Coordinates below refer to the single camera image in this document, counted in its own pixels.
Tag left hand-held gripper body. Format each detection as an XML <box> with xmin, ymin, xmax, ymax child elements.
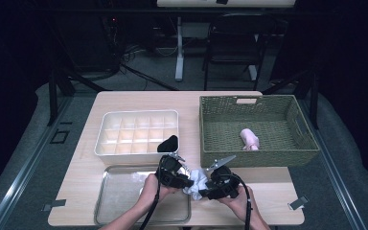
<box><xmin>155</xmin><ymin>152</ymin><xmax>190</xmax><ymax>188</ymax></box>

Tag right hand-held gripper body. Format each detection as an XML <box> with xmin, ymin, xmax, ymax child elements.
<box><xmin>205</xmin><ymin>154</ymin><xmax>242</xmax><ymax>199</ymax></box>

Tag light blue sock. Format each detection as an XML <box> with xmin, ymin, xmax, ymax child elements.
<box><xmin>182</xmin><ymin>168</ymin><xmax>209</xmax><ymax>201</ymax></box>

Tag black sock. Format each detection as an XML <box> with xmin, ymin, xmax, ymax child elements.
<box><xmin>156</xmin><ymin>134</ymin><xmax>179</xmax><ymax>153</ymax></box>

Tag pink sock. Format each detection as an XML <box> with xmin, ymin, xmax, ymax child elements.
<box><xmin>239</xmin><ymin>127</ymin><xmax>261</xmax><ymax>151</ymax></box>

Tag white divided organizer box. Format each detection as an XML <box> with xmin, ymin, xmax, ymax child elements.
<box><xmin>94</xmin><ymin>109</ymin><xmax>180</xmax><ymax>166</ymax></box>

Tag green woven basket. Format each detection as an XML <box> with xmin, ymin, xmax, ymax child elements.
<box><xmin>198</xmin><ymin>94</ymin><xmax>320</xmax><ymax>169</ymax></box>

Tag person's right hand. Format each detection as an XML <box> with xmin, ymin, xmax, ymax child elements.
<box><xmin>218</xmin><ymin>185</ymin><xmax>257</xmax><ymax>221</ymax></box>

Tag person's left hand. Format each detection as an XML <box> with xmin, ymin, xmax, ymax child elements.
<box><xmin>140</xmin><ymin>173</ymin><xmax>180</xmax><ymax>209</ymax></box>

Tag metal tray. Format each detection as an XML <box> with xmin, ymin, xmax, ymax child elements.
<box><xmin>93</xmin><ymin>163</ymin><xmax>193</xmax><ymax>225</ymax></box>

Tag grey tape strip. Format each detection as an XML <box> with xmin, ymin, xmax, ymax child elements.
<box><xmin>42</xmin><ymin>198</ymin><xmax>67</xmax><ymax>213</ymax></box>
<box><xmin>287</xmin><ymin>195</ymin><xmax>310</xmax><ymax>211</ymax></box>

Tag white desk leg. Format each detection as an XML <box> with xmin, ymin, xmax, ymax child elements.
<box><xmin>174</xmin><ymin>16</ymin><xmax>185</xmax><ymax>82</ymax></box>

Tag black metal stand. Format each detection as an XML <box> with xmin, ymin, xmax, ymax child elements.
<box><xmin>262</xmin><ymin>68</ymin><xmax>320</xmax><ymax>130</ymax></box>
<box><xmin>47</xmin><ymin>68</ymin><xmax>109</xmax><ymax>127</ymax></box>

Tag black folding chair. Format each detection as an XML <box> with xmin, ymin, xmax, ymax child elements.
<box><xmin>202</xmin><ymin>12</ymin><xmax>277</xmax><ymax>91</ymax></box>

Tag right hand-held gripper cable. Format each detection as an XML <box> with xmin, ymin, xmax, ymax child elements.
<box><xmin>233</xmin><ymin>173</ymin><xmax>253</xmax><ymax>230</ymax></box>

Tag hand-held gripper cable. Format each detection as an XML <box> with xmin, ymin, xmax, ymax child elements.
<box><xmin>233</xmin><ymin>173</ymin><xmax>253</xmax><ymax>230</ymax></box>
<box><xmin>139</xmin><ymin>178</ymin><xmax>162</xmax><ymax>230</ymax></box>

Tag left hand-held gripper cable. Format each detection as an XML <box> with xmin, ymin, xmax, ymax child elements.
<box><xmin>139</xmin><ymin>178</ymin><xmax>162</xmax><ymax>230</ymax></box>

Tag black floor cables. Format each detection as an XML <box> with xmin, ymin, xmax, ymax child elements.
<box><xmin>121</xmin><ymin>44</ymin><xmax>178</xmax><ymax>91</ymax></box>

